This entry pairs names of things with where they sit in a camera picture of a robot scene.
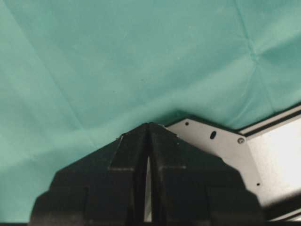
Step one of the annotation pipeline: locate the silver aluminium base plate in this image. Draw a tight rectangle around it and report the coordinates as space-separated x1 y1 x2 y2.
163 111 301 226

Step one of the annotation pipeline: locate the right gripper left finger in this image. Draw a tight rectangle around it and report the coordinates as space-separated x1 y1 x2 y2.
29 124 149 226

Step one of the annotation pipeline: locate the green table cloth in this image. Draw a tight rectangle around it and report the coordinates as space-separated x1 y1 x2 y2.
0 0 301 223

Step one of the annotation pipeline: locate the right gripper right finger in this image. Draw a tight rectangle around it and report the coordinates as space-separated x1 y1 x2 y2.
149 123 265 226

